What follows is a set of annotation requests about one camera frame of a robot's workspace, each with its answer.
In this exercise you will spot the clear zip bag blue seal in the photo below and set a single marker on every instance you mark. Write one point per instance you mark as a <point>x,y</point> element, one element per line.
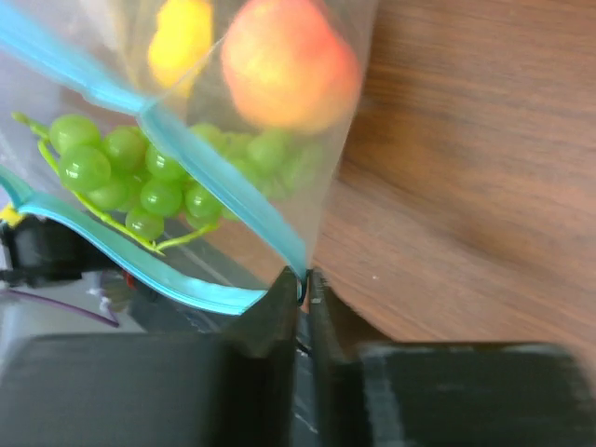
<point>90,58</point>

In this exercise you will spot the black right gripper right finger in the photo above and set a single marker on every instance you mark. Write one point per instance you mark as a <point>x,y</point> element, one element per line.
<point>374,391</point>

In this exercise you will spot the red yellow apple toy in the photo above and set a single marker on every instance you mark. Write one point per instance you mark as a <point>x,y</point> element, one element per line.
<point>286,67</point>

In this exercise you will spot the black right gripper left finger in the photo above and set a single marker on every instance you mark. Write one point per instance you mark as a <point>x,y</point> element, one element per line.
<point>227,388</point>

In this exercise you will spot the yellow bell pepper toy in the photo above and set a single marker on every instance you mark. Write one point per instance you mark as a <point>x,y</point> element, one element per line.
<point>183,37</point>

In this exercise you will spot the green grape bunch toy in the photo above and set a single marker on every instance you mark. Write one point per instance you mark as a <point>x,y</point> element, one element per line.
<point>123,180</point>

